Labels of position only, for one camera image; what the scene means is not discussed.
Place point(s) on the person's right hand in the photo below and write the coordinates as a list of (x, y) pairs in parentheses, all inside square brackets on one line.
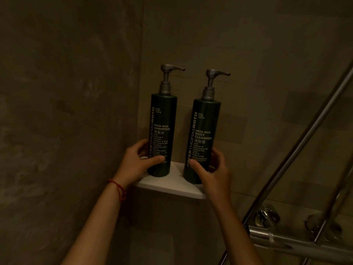
[(217, 182)]

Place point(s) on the dark green pump bottle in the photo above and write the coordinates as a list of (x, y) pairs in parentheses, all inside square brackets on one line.
[(163, 121), (205, 124)]

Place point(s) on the person's right forearm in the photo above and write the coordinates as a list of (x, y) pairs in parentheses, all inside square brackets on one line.
[(235, 234)]

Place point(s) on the chrome shower mixer bar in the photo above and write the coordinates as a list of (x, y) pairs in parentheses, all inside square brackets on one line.
[(297, 245)]

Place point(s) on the white corner shelf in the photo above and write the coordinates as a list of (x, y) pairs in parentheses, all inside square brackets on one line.
[(171, 184)]

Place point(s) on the person's left forearm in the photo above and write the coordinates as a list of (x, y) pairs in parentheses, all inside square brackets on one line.
[(96, 226)]

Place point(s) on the chrome wall mount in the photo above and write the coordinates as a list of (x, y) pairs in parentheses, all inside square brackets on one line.
[(317, 224), (266, 218)]

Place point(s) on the person's left hand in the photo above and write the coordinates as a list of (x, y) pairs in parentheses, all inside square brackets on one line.
[(132, 165)]

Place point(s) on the long chrome shower rail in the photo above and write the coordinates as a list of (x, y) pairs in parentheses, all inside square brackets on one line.
[(297, 146)]

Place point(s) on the person's right thumb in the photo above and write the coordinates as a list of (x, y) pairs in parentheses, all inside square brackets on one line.
[(198, 168)]

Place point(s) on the person's left thumb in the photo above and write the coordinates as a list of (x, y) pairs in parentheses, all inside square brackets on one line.
[(154, 161)]

